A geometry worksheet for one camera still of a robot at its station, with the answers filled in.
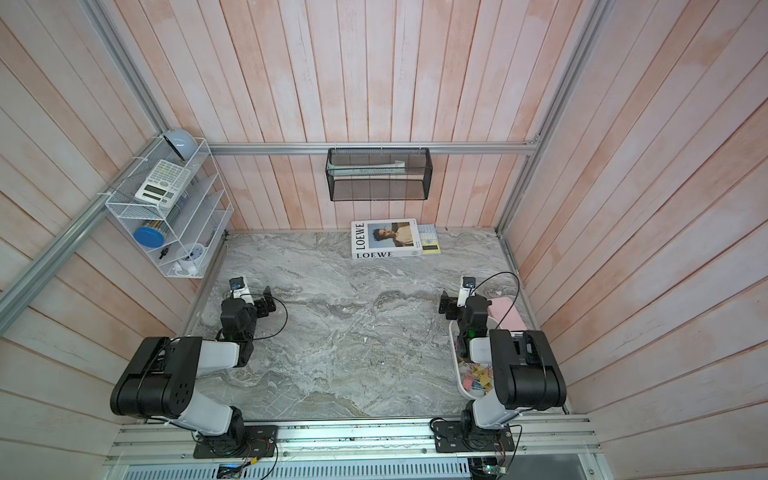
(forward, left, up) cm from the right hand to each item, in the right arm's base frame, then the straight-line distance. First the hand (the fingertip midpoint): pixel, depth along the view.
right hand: (459, 289), depth 95 cm
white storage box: (-27, -1, -5) cm, 27 cm away
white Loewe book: (+25, +25, -3) cm, 36 cm away
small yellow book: (+28, +7, -6) cm, 29 cm away
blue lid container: (-2, +86, +26) cm, 90 cm away
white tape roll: (+6, +87, +10) cm, 88 cm away
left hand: (-3, +65, +2) cm, 66 cm away
